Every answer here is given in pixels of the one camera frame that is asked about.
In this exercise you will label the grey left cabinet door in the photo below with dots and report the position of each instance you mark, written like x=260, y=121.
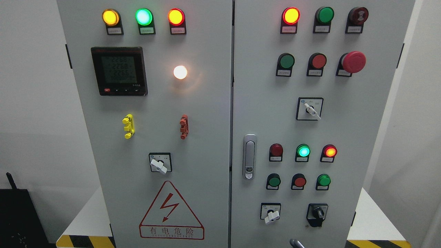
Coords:
x=200, y=163

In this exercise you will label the red indicator lower right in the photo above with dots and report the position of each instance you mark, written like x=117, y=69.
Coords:
x=328, y=153

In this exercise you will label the orange-red indicator light left door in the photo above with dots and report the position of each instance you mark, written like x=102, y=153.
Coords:
x=176, y=18

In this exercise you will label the white glowing indicator light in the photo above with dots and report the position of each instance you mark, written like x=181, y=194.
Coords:
x=180, y=72

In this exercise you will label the green push button upper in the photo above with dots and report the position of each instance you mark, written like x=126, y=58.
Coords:
x=285, y=64

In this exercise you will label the grey cabinet door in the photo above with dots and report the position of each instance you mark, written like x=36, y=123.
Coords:
x=266, y=105
x=200, y=163

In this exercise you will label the white lower selector switch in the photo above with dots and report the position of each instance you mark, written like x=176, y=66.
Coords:
x=270, y=212

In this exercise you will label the red test terminal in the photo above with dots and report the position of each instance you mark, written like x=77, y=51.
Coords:
x=184, y=126

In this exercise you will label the silver door lock handle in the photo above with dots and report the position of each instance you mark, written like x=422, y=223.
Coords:
x=249, y=154

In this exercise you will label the green indicator top right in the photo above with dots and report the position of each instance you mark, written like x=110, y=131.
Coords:
x=323, y=19

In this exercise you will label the upper right selector switch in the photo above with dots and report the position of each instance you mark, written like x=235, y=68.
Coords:
x=309, y=108

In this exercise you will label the yellow test terminal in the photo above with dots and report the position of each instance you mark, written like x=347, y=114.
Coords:
x=128, y=126

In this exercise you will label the red lit indicator top right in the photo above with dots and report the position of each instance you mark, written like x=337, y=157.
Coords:
x=289, y=20

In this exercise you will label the black box with antenna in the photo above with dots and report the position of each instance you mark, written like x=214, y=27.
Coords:
x=20, y=226

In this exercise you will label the dark red buzzer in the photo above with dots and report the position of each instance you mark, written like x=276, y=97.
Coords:
x=356, y=19

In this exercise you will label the left door selector switch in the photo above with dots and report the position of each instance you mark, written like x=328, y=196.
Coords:
x=160, y=162

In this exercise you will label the white platform with hazard stripes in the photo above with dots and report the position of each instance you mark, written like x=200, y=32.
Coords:
x=370, y=229

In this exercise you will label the lit green indicator light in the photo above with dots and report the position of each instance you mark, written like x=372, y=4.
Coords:
x=145, y=21

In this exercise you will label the red mushroom emergency stop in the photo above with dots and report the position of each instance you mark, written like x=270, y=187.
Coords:
x=351, y=62

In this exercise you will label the green start push button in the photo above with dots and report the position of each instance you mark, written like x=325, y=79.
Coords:
x=273, y=181

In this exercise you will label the green indicator lower middle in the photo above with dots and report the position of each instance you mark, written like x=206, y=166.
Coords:
x=302, y=153

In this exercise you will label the yellow indicator light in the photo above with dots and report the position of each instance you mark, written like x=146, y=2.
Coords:
x=112, y=21

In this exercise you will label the black digital power meter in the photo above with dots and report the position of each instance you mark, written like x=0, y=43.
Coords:
x=120, y=71

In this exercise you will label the red indicator lower left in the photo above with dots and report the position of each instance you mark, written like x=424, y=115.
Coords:
x=276, y=152

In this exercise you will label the green push button lower right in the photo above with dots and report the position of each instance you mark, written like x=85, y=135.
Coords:
x=323, y=181

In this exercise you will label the grey right cabinet door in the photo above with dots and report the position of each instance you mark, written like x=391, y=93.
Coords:
x=266, y=105

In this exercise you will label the red stop push button lower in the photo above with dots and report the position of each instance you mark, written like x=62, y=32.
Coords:
x=298, y=182

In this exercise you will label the red triangle warning sticker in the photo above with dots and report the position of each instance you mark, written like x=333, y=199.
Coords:
x=170, y=217

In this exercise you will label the red push button upper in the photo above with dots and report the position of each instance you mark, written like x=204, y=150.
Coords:
x=316, y=64

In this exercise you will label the black knob selector switch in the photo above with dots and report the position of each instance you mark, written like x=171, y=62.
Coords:
x=316, y=214

